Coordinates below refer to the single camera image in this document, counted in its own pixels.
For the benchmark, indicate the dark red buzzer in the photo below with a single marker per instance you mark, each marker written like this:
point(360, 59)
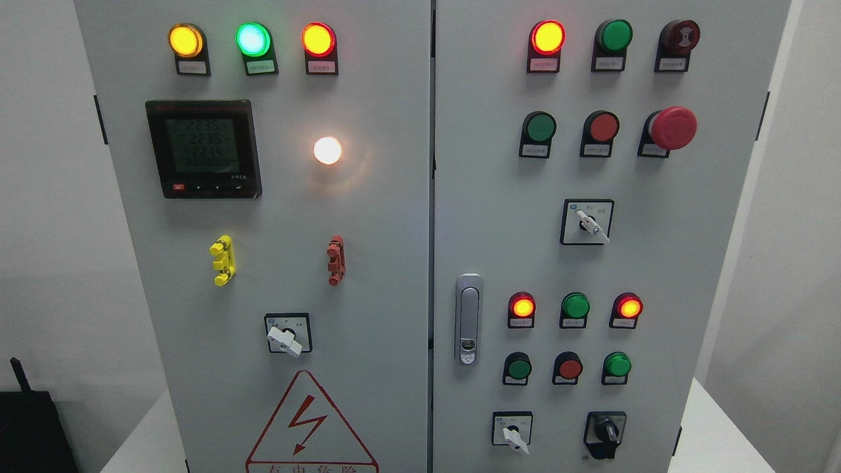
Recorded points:
point(677, 39)

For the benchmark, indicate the red lit lamp right top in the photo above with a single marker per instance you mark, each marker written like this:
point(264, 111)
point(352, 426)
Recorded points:
point(546, 41)

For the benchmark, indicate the yellow indicator lamp top left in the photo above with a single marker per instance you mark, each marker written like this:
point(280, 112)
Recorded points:
point(190, 49)

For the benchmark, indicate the red push button upper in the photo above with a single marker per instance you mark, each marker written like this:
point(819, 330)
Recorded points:
point(598, 133)

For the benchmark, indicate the white selector switch bottom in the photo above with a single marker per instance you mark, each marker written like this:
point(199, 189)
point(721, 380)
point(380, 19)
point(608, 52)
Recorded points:
point(512, 429)

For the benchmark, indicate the right grey cabinet door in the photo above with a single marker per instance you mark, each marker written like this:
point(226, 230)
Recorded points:
point(499, 215)

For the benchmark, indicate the black rotary knob switch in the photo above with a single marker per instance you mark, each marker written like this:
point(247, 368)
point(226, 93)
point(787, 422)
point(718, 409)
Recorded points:
point(604, 433)

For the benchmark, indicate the green lit indicator lamp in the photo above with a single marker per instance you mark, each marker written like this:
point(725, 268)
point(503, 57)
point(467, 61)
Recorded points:
point(257, 49)

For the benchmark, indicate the red lit lamp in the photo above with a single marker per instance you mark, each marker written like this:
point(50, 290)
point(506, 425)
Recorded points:
point(521, 310)
point(546, 41)

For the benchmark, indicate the red push button lower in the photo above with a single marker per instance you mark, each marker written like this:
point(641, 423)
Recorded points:
point(568, 368)

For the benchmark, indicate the green lamp lower middle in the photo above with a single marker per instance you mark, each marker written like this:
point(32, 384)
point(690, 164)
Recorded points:
point(574, 310)

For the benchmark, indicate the red lit lamp left door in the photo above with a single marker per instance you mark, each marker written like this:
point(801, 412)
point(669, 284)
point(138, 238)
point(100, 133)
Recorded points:
point(320, 49)

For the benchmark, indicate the white selector switch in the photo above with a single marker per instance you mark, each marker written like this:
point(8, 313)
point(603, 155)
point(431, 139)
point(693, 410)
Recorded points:
point(586, 222)
point(512, 429)

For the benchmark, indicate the green push button lower left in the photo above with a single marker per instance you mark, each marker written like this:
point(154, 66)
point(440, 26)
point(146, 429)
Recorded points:
point(517, 369)

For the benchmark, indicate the red high voltage warning sticker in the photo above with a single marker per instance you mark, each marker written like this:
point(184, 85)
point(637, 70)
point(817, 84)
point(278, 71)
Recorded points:
point(308, 433)

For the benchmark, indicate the red lit lamp lower left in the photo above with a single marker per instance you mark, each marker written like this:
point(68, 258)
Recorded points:
point(521, 310)

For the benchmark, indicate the grey cabinet door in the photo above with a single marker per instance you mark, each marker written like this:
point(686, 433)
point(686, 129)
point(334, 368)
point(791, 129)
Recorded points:
point(370, 332)
point(499, 215)

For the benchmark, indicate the green lamp right top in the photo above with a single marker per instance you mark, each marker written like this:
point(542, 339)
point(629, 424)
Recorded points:
point(610, 45)

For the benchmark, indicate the silver door lock handle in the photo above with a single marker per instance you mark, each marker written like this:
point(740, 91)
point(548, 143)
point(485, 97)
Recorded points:
point(469, 290)

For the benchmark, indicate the black box with antenna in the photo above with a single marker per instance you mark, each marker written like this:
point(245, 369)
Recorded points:
point(32, 437)

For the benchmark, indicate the green push button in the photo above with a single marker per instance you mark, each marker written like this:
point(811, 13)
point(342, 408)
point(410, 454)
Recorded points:
point(538, 130)
point(517, 369)
point(616, 368)

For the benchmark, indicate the red push button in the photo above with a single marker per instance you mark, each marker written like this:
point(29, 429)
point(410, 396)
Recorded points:
point(598, 133)
point(568, 368)

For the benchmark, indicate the white selector switch upper right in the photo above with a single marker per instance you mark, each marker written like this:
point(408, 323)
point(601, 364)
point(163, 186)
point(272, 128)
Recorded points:
point(586, 222)

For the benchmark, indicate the red lamp lower right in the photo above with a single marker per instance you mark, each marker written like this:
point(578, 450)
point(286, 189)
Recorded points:
point(626, 311)

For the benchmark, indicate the green push button lower right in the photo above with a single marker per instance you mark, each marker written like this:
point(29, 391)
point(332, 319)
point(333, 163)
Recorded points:
point(616, 368)

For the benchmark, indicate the red emergency stop mushroom button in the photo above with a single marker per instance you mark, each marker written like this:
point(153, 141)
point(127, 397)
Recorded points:
point(666, 130)

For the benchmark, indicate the white selector switch left door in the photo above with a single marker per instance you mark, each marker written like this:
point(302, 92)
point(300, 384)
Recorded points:
point(288, 333)

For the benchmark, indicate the black digital power meter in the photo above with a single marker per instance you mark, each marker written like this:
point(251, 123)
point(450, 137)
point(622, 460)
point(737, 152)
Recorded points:
point(205, 149)

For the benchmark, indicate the green push button upper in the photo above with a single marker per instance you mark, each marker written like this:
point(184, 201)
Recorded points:
point(538, 130)

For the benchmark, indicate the white lit indicator lamp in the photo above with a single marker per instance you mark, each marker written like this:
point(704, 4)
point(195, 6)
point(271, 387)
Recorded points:
point(327, 150)

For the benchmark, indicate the left grey cabinet door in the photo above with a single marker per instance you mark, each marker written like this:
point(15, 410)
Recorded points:
point(370, 332)

